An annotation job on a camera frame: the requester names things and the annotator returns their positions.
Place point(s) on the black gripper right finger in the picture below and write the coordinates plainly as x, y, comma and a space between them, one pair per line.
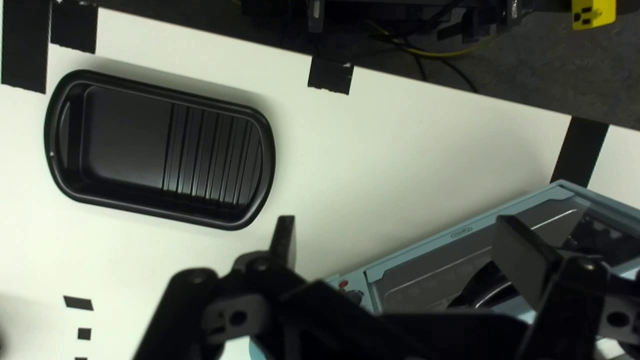
527, 261

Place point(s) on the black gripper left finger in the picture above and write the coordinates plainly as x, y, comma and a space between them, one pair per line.
282, 241

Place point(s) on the light blue breakfast maker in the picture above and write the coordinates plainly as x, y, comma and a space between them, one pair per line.
427, 267

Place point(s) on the black ribbed grill tray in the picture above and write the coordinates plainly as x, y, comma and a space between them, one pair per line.
126, 146

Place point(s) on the yellow power plug adapter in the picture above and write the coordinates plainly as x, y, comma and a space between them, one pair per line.
592, 13

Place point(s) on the large black tape patch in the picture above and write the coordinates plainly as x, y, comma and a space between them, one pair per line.
25, 46

